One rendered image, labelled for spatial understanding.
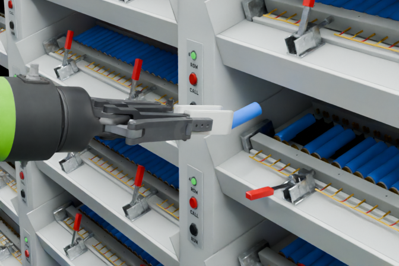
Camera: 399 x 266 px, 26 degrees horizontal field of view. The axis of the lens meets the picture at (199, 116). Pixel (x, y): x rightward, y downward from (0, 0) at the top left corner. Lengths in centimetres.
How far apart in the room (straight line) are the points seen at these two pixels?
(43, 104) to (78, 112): 4
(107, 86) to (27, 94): 65
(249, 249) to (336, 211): 26
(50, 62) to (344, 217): 88
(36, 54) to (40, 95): 89
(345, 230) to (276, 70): 21
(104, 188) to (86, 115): 68
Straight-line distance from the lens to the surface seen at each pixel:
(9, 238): 227
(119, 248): 173
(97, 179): 166
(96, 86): 158
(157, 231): 145
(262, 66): 109
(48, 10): 181
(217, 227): 126
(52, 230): 192
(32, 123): 92
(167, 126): 99
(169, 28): 127
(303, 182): 109
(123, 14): 139
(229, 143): 122
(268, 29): 113
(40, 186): 190
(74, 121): 95
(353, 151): 113
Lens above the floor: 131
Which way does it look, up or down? 18 degrees down
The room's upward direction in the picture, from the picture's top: straight up
